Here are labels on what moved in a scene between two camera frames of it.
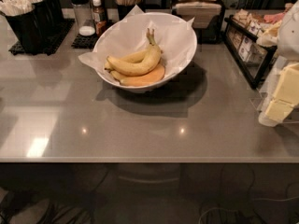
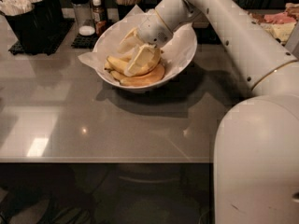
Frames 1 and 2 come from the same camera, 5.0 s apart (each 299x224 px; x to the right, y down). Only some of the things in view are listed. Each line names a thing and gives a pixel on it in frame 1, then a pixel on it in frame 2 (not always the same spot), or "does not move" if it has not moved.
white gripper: [290, 36] to [153, 30]
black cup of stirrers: [122, 10] does not move
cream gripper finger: [278, 110] to [131, 41]
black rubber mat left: [18, 49] does not move
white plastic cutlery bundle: [19, 3] does not move
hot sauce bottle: [99, 17] does not move
